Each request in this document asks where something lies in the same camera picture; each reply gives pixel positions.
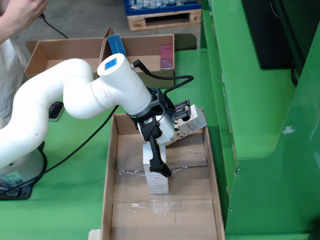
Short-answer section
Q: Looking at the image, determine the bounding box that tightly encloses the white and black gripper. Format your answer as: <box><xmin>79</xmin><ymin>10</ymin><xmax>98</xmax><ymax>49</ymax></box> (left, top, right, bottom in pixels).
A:
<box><xmin>126</xmin><ymin>87</ymin><xmax>176</xmax><ymax>179</ymax></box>

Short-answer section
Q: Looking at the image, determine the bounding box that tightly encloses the plain white carton box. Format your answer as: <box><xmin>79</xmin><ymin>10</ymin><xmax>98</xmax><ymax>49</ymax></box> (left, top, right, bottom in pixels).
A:
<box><xmin>142</xmin><ymin>143</ymin><xmax>170</xmax><ymax>195</ymax></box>

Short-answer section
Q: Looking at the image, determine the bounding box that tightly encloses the cow print hand cream box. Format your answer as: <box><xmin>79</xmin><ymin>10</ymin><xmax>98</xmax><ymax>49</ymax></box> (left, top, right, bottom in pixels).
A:
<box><xmin>164</xmin><ymin>104</ymin><xmax>209</xmax><ymax>147</ymax></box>

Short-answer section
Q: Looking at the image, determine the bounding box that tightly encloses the thin black hand-held cable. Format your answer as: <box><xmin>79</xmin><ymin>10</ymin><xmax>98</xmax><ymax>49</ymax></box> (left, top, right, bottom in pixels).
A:
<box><xmin>39</xmin><ymin>13</ymin><xmax>69</xmax><ymax>40</ymax></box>

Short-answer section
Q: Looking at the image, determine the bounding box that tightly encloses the large shallow cardboard tray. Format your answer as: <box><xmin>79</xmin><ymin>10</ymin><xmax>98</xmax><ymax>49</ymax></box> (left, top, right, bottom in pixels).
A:
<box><xmin>99</xmin><ymin>106</ymin><xmax>226</xmax><ymax>240</ymax></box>

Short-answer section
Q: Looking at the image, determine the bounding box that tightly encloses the pink carton box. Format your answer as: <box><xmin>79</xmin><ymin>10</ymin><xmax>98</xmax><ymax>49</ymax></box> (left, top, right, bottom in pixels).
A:
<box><xmin>159</xmin><ymin>44</ymin><xmax>175</xmax><ymax>70</ymax></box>

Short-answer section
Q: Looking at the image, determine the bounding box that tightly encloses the blue carton box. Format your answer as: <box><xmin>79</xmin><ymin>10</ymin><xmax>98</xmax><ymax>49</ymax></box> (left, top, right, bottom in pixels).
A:
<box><xmin>106</xmin><ymin>33</ymin><xmax>128</xmax><ymax>60</ymax></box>

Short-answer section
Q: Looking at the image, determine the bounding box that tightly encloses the empty cardboard box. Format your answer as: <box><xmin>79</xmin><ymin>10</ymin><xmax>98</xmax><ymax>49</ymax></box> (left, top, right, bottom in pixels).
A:
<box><xmin>24</xmin><ymin>37</ymin><xmax>106</xmax><ymax>81</ymax></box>

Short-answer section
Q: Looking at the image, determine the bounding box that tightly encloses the person's hand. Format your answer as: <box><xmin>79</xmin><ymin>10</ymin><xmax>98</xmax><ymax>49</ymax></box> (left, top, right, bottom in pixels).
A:
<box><xmin>9</xmin><ymin>0</ymin><xmax>48</xmax><ymax>28</ymax></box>

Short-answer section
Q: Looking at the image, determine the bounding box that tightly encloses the white foam block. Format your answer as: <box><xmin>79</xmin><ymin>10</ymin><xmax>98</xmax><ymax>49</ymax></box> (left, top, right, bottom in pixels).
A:
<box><xmin>87</xmin><ymin>229</ymin><xmax>102</xmax><ymax>240</ymax></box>

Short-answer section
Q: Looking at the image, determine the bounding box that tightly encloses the smartphone with green case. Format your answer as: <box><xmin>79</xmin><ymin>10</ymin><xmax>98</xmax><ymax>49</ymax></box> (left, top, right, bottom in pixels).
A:
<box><xmin>48</xmin><ymin>101</ymin><xmax>65</xmax><ymax>123</ymax></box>

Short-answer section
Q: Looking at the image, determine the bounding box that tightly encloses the green metal shelf unit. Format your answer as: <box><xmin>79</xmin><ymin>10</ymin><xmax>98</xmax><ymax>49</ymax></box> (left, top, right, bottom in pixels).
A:
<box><xmin>199</xmin><ymin>0</ymin><xmax>320</xmax><ymax>240</ymax></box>

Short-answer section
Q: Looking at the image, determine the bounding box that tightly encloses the wooden pallet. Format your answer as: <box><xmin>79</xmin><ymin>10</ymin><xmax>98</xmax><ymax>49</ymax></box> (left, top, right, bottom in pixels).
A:
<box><xmin>126</xmin><ymin>9</ymin><xmax>202</xmax><ymax>33</ymax></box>

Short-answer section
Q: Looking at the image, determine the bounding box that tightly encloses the blue plastic crate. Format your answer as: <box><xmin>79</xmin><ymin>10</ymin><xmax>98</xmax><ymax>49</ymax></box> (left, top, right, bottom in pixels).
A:
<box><xmin>124</xmin><ymin>0</ymin><xmax>202</xmax><ymax>16</ymax></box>

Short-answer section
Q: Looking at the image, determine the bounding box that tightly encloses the black monitor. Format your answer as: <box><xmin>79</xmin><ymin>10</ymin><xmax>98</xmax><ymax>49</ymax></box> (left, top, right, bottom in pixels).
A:
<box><xmin>241</xmin><ymin>0</ymin><xmax>307</xmax><ymax>70</ymax></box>

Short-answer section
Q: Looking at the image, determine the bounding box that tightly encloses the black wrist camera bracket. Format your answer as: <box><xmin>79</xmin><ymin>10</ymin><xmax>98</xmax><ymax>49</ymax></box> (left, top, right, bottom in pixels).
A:
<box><xmin>169</xmin><ymin>99</ymin><xmax>192</xmax><ymax>122</ymax></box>

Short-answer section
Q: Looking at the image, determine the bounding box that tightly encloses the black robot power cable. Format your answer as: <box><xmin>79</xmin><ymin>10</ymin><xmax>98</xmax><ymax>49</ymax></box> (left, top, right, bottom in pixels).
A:
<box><xmin>0</xmin><ymin>104</ymin><xmax>120</xmax><ymax>197</ymax></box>

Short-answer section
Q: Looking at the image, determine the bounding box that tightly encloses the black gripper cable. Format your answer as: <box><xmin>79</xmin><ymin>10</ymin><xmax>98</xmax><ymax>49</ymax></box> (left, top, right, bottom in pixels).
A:
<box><xmin>129</xmin><ymin>59</ymin><xmax>195</xmax><ymax>97</ymax></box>

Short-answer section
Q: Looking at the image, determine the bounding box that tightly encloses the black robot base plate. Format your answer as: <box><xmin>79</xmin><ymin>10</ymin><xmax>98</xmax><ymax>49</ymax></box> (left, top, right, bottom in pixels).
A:
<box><xmin>0</xmin><ymin>141</ymin><xmax>48</xmax><ymax>201</ymax></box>

